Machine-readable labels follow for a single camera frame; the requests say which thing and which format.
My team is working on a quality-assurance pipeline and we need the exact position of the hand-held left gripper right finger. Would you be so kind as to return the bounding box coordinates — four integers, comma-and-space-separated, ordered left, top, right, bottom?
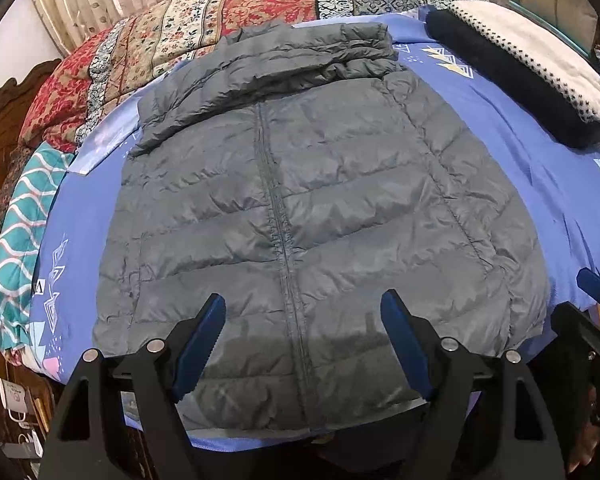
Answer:
380, 289, 566, 480

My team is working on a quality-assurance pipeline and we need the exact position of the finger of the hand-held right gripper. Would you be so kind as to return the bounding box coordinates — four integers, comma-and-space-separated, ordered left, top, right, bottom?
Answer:
577, 267, 600, 312

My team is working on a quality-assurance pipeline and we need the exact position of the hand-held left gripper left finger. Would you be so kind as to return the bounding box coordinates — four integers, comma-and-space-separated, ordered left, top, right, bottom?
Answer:
40, 294, 227, 480

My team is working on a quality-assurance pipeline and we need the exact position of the grey puffer jacket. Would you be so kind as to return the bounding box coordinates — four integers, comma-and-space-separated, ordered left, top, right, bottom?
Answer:
92, 22, 552, 433

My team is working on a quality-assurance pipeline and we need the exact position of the person's right hand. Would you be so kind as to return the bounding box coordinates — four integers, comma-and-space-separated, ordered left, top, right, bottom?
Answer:
566, 426, 600, 476

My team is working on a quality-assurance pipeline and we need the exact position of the blue patterned bedsheet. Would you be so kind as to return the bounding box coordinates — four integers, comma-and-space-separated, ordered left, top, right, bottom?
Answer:
27, 5, 600, 457

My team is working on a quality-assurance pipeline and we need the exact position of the teal wavy patterned cloth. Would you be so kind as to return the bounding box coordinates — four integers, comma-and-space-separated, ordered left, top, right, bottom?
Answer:
0, 140, 77, 367

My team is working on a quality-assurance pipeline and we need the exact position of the black fuzzy garment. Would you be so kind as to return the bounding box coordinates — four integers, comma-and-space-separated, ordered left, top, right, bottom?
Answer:
424, 7, 600, 151

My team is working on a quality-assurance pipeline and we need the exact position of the white knit sweater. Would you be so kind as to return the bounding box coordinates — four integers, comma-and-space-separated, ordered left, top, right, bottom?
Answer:
449, 0, 600, 124

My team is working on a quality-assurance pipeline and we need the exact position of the carved wooden headboard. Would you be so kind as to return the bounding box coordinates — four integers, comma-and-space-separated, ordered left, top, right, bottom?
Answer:
0, 59, 63, 281

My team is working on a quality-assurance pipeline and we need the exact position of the floral patchwork quilt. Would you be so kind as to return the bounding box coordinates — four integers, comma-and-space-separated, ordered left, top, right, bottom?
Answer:
19, 0, 487, 155

